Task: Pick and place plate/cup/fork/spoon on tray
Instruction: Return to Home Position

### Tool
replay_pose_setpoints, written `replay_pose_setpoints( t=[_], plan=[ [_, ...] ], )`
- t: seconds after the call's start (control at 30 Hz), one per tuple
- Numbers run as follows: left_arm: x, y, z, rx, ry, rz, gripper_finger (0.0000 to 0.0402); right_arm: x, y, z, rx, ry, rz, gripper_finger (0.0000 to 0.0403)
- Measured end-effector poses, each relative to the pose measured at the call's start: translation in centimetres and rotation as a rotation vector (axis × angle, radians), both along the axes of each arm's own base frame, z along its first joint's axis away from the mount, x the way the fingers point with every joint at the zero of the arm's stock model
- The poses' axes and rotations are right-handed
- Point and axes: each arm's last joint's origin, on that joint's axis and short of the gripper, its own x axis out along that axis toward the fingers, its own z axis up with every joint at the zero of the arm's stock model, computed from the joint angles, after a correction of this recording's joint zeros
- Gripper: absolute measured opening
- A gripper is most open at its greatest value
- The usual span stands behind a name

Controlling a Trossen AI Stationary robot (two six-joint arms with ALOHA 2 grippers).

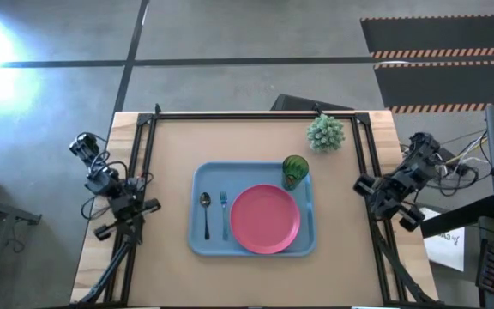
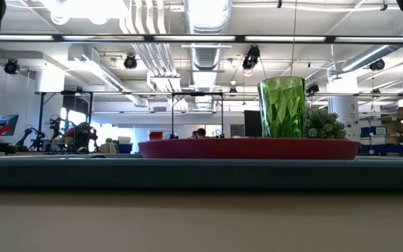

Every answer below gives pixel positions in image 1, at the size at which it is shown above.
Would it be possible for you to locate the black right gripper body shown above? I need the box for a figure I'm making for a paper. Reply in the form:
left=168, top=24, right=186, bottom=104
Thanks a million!
left=369, top=178, right=407, bottom=221

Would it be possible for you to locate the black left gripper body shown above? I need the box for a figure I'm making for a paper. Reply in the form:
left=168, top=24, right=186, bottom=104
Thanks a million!
left=108, top=200, right=148, bottom=235

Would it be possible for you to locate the dark metal spoon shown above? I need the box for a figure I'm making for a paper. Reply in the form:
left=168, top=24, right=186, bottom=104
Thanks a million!
left=199, top=191, right=213, bottom=241

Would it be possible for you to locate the light blue plastic tray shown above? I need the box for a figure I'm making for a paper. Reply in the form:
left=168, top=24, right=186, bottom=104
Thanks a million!
left=187, top=161, right=317, bottom=258

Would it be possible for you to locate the green translucent plastic cup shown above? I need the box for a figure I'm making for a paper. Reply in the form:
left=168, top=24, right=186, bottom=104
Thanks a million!
left=281, top=154, right=310, bottom=191

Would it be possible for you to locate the iridescent blue metal fork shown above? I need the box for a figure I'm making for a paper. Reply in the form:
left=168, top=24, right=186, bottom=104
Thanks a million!
left=219, top=191, right=230, bottom=242

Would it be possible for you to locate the pink plastic plate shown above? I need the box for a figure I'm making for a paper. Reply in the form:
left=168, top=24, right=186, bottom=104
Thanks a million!
left=229, top=184, right=302, bottom=255

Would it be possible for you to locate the black desk edge bar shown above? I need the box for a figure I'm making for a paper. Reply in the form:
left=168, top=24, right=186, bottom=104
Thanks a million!
left=420, top=195, right=494, bottom=239

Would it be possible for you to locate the white printed paper sheet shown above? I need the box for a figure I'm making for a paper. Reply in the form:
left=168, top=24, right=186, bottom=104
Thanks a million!
left=418, top=207, right=467, bottom=273

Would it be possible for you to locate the small green potted plant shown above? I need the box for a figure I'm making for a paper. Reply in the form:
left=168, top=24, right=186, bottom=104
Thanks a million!
left=306, top=112, right=346, bottom=153

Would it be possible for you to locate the black monitor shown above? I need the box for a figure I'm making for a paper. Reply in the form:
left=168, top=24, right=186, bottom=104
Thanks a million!
left=270, top=93, right=355, bottom=112

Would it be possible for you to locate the black hazard-striped floor mat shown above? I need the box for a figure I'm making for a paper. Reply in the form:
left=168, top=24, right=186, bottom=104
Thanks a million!
left=373, top=59, right=494, bottom=114
left=360, top=15, right=494, bottom=60

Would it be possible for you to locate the bundle of power cables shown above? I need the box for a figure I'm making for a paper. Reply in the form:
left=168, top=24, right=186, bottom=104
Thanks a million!
left=429, top=128, right=492, bottom=198

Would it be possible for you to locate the black aluminium table frame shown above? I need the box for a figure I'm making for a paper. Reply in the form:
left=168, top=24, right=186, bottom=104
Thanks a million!
left=69, top=102, right=439, bottom=308

